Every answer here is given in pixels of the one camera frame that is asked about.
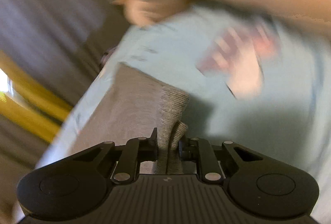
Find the grey sweatpants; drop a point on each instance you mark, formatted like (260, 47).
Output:
(134, 106)

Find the light blue mushroom bedsheet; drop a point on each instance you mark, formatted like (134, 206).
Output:
(250, 80)

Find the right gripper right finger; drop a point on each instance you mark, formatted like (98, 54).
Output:
(256, 183)

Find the yellow curtain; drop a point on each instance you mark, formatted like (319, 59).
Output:
(25, 102)

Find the grey curtain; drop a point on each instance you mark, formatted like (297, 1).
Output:
(60, 44)

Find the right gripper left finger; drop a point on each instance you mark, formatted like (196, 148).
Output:
(78, 184)

